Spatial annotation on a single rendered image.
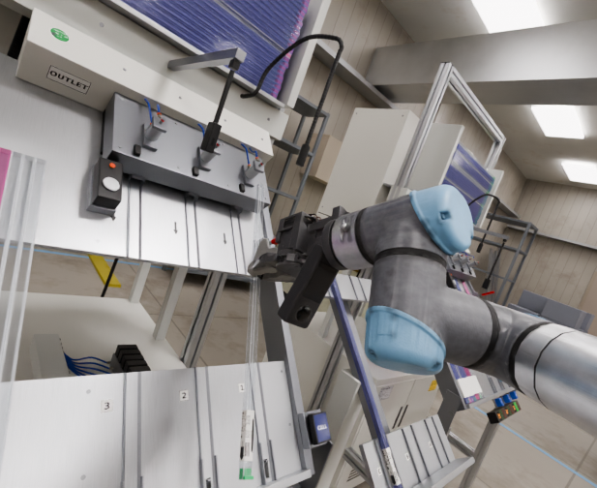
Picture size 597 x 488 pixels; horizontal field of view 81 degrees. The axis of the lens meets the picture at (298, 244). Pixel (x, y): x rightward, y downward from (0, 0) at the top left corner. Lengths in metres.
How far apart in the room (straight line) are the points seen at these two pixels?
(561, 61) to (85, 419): 4.42
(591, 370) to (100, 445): 0.52
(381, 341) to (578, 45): 4.29
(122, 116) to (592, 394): 0.71
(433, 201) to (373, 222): 0.07
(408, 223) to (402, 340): 0.12
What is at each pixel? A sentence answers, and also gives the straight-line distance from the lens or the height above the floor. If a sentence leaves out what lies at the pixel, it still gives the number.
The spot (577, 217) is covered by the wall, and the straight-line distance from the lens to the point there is 11.77.
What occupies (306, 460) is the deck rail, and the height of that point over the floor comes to 0.74.
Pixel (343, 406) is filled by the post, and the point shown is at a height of 0.74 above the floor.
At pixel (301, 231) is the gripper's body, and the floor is 1.13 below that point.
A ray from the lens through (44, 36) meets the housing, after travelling 0.74.
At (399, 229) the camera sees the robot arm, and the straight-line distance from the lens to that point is 0.38.
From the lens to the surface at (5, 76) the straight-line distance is 0.77.
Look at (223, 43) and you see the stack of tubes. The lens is 0.87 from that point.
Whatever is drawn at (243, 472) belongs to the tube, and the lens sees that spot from 0.53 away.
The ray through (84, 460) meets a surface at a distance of 0.56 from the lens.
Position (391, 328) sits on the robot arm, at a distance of 0.34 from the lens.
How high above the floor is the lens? 1.16
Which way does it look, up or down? 6 degrees down
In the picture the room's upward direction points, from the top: 20 degrees clockwise
